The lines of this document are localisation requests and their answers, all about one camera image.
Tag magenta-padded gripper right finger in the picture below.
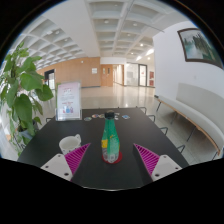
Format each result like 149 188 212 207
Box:
132 142 183 186

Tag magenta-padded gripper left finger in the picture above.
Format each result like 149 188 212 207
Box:
40 142 92 186

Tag black metal chairs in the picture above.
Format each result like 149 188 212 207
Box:
45 105 187 154

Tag green plastic drink bottle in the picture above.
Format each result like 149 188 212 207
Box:
101 110 121 163

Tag green leafy potted plant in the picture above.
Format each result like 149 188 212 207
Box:
0 40 55 156

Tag dark-framed glass door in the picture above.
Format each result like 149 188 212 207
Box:
137 63 148 88

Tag clear acrylic sign stand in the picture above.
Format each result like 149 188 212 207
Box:
54 80 83 122

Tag white cushioned bench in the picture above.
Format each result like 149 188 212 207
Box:
154 82 224 156

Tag white dotted mug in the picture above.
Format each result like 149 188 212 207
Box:
58 133 83 156

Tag framed landscape painting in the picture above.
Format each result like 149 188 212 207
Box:
177 27 224 69

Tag round ceiling lights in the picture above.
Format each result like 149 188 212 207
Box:
46 18 156 63

